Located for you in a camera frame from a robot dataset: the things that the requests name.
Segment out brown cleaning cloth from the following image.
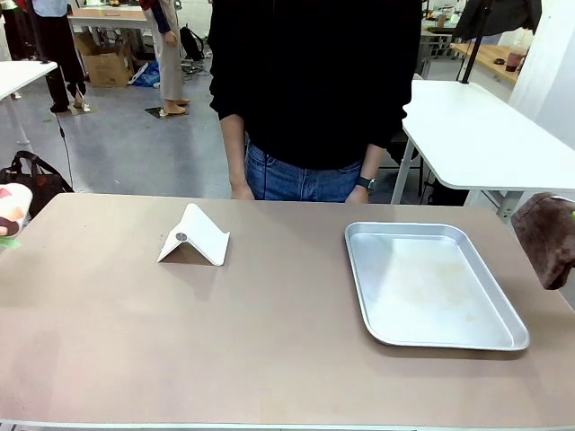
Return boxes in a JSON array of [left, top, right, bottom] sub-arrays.
[[510, 192, 575, 291]]

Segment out pink white lint roller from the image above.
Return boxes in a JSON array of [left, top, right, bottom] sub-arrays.
[[0, 180, 34, 240]]

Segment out person's right forearm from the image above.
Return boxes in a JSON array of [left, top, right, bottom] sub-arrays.
[[220, 113, 250, 188]]

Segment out dark shoulder bag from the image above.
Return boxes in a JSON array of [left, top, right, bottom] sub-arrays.
[[0, 150, 75, 220]]

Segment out person's left forearm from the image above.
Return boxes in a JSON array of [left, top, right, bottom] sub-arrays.
[[357, 143, 387, 180]]

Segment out person's left hand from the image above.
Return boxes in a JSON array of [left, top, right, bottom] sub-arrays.
[[344, 185, 371, 205]]

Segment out person's right hand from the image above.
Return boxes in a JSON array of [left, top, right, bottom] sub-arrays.
[[229, 180, 256, 201]]

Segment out silver metal tray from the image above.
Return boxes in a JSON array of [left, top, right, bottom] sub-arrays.
[[344, 220, 531, 352]]

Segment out small white side table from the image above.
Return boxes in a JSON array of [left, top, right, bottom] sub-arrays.
[[0, 59, 59, 157]]

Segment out bottle with dark drink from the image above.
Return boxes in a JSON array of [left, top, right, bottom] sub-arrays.
[[504, 28, 529, 74]]

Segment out wooden workbench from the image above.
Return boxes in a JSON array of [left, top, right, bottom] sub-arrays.
[[449, 41, 525, 85]]

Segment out white folded roller stand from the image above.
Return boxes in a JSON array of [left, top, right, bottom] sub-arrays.
[[156, 202, 232, 268]]

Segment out bystander in black trousers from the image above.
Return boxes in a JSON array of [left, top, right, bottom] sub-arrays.
[[32, 0, 87, 114]]

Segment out black stand pole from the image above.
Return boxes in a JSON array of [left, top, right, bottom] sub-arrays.
[[457, 0, 491, 86]]

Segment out cardboard box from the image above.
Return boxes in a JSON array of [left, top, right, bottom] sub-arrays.
[[73, 31, 137, 89]]

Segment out blue plastic bag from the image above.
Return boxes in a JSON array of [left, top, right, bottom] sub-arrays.
[[128, 59, 161, 89]]

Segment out dark hanging jacket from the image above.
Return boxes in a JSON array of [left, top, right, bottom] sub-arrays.
[[453, 0, 543, 41]]

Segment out figure in beige trousers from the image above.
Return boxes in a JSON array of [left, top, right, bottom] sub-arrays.
[[138, 0, 191, 117]]

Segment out brown topped background table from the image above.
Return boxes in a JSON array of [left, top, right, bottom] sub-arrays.
[[66, 4, 150, 33]]

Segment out black backpack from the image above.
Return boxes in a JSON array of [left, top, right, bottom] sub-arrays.
[[179, 25, 207, 63]]

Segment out person's blue jeans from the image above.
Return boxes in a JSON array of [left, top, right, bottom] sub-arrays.
[[243, 140, 366, 204]]

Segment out person's black sweater torso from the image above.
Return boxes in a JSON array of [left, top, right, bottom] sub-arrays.
[[208, 0, 424, 172]]

